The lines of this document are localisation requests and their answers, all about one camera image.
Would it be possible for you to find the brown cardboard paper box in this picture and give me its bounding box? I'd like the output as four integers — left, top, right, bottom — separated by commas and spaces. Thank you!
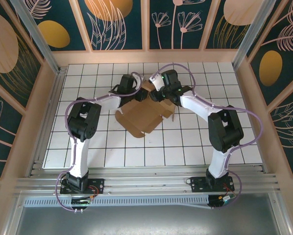
115, 78, 176, 139

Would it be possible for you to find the grey metal sheet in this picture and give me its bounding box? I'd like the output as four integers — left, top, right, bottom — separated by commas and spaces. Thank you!
14, 204, 288, 235

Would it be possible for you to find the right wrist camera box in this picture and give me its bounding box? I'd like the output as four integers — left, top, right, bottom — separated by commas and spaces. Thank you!
148, 74, 166, 93

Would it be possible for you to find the aluminium side rail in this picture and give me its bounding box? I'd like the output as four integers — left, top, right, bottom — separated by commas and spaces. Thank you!
26, 66, 68, 177

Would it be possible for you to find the long aluminium mounting rail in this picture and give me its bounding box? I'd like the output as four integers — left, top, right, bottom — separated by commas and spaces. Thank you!
14, 164, 281, 196

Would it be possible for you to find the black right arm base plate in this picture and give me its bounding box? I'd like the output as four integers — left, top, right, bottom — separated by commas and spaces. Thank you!
190, 175, 235, 193

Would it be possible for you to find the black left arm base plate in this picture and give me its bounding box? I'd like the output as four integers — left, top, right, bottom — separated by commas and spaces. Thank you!
60, 178, 105, 195

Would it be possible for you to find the aluminium frame post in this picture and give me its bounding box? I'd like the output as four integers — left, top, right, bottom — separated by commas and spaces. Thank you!
8, 0, 62, 73
231, 0, 277, 66

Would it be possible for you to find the grey slotted cable duct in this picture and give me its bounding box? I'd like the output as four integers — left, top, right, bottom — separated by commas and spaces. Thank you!
23, 194, 211, 209

